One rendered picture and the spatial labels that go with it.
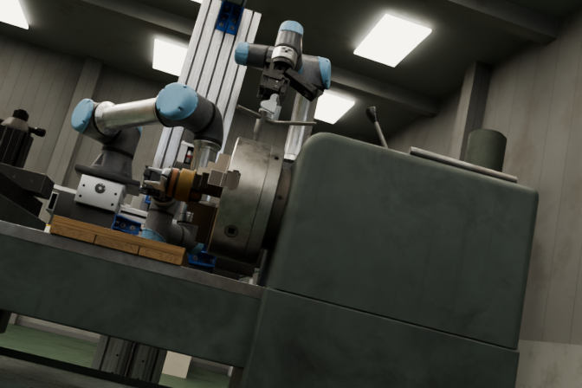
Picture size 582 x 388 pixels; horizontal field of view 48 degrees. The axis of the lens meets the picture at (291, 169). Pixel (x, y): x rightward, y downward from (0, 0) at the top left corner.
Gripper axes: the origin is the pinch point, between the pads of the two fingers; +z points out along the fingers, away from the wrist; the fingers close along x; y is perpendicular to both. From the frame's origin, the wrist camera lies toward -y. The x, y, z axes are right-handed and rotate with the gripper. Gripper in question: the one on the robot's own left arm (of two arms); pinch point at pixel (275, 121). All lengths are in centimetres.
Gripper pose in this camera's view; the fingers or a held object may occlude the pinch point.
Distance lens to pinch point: 185.6
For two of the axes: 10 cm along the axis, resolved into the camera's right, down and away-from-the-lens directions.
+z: -1.9, 8.6, -4.8
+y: -9.6, -2.6, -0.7
